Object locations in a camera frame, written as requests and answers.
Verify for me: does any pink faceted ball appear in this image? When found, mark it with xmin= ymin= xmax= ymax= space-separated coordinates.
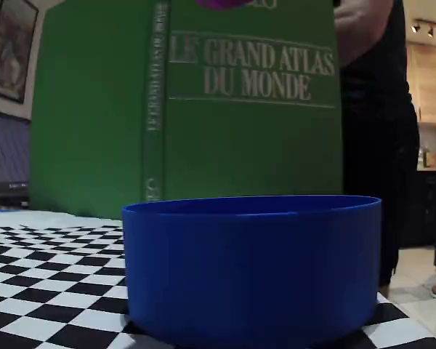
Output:
xmin=193 ymin=0 xmax=256 ymax=12

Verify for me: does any person forearm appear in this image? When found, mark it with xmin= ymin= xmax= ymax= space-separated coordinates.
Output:
xmin=333 ymin=0 xmax=395 ymax=70

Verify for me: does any blue round box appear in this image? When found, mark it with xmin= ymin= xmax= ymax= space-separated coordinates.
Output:
xmin=121 ymin=194 xmax=383 ymax=345

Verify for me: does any green atlas book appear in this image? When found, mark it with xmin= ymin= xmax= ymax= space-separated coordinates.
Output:
xmin=28 ymin=0 xmax=345 ymax=221

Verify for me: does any person in black clothes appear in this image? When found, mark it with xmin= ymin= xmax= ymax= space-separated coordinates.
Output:
xmin=332 ymin=0 xmax=421 ymax=290

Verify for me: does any black white checkered mat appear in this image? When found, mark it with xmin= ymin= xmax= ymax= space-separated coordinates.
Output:
xmin=0 ymin=209 xmax=436 ymax=349

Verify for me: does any light wooden cupboard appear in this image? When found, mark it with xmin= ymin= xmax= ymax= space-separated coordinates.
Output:
xmin=406 ymin=43 xmax=436 ymax=127

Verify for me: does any ceiling track light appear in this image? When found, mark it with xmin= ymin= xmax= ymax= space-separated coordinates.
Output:
xmin=410 ymin=17 xmax=436 ymax=41

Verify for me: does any dark framed wall picture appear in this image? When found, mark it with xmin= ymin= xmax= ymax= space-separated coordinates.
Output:
xmin=0 ymin=0 xmax=40 ymax=105

